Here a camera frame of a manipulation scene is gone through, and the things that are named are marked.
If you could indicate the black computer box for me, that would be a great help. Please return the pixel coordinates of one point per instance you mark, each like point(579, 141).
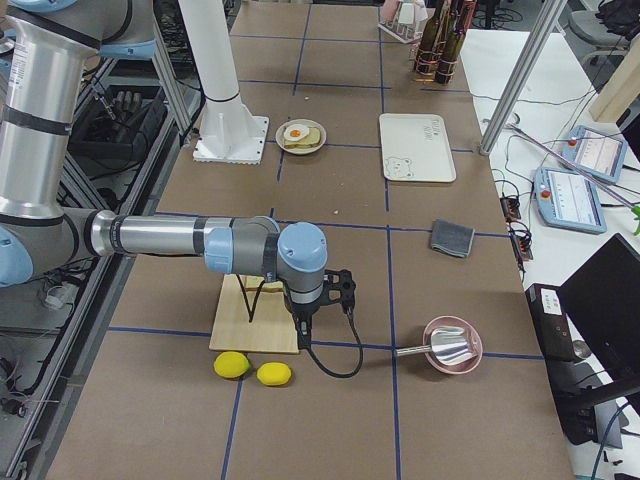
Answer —
point(551, 325)

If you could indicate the near teach pendant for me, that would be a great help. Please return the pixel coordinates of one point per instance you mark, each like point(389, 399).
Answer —
point(567, 200)

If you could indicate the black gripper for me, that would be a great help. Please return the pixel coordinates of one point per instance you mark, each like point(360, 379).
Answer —
point(303, 312)

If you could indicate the aluminium frame post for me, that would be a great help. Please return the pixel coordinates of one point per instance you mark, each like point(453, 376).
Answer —
point(524, 65)

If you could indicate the far teach pendant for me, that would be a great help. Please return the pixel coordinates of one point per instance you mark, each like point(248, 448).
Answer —
point(598, 153)

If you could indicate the copper wire bottle rack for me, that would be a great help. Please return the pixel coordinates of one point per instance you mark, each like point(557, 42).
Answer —
point(469, 10)

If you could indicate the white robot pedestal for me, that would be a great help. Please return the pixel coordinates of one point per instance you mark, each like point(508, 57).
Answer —
point(228, 132)

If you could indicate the white dish rack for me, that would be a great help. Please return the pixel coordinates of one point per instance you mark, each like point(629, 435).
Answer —
point(404, 20)

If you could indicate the pink bowl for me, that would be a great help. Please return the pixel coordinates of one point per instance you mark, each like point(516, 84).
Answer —
point(452, 321)

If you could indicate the wooden cutting board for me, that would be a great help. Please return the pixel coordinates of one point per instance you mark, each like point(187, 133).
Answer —
point(249, 321)

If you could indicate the white round plate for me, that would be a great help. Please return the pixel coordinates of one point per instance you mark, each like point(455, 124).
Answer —
point(300, 151)

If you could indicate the white bear tray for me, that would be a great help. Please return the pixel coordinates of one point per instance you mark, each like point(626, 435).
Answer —
point(415, 148)

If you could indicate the grey folded cloth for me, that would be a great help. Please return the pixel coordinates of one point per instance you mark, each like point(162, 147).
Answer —
point(452, 239)

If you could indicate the black laptop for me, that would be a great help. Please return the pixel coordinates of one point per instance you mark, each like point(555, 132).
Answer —
point(601, 299)

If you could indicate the silver metal scoop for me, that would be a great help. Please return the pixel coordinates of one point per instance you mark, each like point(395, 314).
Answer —
point(449, 346)

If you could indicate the bread slice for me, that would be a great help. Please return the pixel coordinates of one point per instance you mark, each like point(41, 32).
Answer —
point(255, 283)
point(310, 141)

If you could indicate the right yellow lemon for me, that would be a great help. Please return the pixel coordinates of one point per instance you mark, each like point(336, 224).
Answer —
point(274, 374)

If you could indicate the dark glass bottle left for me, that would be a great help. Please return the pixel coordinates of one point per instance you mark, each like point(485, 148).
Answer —
point(429, 38)

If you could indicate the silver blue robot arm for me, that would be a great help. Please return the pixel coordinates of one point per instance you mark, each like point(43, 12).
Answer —
point(54, 39)

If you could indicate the left yellow lemon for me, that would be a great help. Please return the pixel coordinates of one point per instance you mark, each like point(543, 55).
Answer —
point(231, 364)

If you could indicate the dark glass bottle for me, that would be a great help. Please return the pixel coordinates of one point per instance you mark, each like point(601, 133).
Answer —
point(448, 57)
point(429, 38)

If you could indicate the yellow lemon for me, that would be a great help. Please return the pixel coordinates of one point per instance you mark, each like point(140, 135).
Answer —
point(274, 374)
point(231, 364)

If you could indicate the teach pendant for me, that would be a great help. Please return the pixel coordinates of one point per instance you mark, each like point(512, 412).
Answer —
point(598, 153)
point(567, 200)

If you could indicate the fried egg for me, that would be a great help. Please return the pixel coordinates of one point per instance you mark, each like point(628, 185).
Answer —
point(295, 132)

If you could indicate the dark glass bottle right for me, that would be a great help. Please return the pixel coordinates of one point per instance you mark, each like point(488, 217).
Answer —
point(448, 57)

